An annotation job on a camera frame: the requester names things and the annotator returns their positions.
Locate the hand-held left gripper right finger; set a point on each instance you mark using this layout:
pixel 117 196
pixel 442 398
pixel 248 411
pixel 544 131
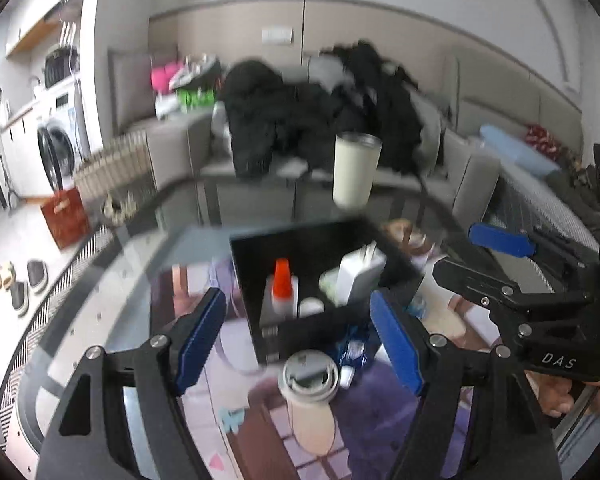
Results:
pixel 395 345

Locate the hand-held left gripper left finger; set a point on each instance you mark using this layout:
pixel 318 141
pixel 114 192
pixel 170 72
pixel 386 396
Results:
pixel 200 340

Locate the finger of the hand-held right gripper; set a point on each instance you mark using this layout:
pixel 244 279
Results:
pixel 500 240
pixel 470 280

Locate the black box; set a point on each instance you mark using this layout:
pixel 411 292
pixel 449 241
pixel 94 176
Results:
pixel 290 340

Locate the white green packet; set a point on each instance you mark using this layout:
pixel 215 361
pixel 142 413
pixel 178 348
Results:
pixel 329 282

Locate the white round container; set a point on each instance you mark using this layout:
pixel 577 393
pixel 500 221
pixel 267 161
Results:
pixel 311 306

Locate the glue bottle with orange cap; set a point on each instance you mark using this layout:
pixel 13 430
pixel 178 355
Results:
pixel 281 280

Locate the white lidded paper cup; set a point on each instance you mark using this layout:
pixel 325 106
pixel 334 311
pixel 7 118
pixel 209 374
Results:
pixel 310 410

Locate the person's right hand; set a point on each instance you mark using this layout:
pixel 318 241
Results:
pixel 555 395

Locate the blue wrapped packet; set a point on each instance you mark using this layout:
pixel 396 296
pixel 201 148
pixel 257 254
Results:
pixel 352 347

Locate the small round patterned packet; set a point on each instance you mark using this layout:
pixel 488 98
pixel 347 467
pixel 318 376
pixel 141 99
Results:
pixel 416 306

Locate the small white bottle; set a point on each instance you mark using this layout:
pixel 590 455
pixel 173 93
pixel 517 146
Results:
pixel 347 377

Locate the cartoon printed mat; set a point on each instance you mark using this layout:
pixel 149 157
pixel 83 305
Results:
pixel 365 425

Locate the light blue pillow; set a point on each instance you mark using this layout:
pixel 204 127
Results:
pixel 515 147

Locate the dark green cloth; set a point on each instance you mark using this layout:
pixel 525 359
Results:
pixel 580 190

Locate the red patterned cloth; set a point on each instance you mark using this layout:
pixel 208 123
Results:
pixel 545 140

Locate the grey garment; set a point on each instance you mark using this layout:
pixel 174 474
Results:
pixel 430 135

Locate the beige padded headboard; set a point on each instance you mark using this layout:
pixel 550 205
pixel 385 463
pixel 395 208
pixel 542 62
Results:
pixel 505 90

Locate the zigzag patterned rug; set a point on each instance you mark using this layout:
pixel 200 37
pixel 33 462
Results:
pixel 55 300

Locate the white tumbler with steel rim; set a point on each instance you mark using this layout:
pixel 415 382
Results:
pixel 355 170

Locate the grey slipper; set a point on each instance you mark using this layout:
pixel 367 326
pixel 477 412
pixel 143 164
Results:
pixel 37 275
pixel 19 297

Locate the black coat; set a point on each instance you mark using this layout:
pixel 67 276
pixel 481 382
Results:
pixel 380 105

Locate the red gift box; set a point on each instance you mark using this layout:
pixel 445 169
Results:
pixel 65 220

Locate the wicker laundry basket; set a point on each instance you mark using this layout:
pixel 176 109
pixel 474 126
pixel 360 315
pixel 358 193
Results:
pixel 110 175

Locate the grey sofa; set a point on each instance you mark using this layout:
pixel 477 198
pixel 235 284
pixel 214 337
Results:
pixel 175 150

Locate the black puffer jacket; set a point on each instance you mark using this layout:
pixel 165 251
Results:
pixel 270 120

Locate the white bag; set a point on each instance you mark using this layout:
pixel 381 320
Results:
pixel 166 107

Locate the green bag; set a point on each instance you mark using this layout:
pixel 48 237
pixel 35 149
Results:
pixel 195 99

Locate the white washing machine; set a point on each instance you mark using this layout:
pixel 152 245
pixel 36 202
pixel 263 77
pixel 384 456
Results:
pixel 62 135

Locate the white pillow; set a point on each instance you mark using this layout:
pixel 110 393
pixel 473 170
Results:
pixel 322 67

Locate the mop on stand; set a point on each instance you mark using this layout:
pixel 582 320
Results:
pixel 5 180

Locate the grey cushion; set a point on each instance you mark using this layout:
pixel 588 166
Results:
pixel 130 85

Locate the pink plush toy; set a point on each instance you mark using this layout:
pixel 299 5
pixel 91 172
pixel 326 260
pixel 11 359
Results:
pixel 162 77

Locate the black and white helmet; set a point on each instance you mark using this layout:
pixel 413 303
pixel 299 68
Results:
pixel 197 72

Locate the black rice cooker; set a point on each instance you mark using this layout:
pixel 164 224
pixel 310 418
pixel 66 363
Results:
pixel 60 67

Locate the white router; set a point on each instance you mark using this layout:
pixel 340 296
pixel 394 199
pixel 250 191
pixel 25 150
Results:
pixel 67 37

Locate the white wall switch panel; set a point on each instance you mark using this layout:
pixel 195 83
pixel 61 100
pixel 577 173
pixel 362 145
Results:
pixel 277 35

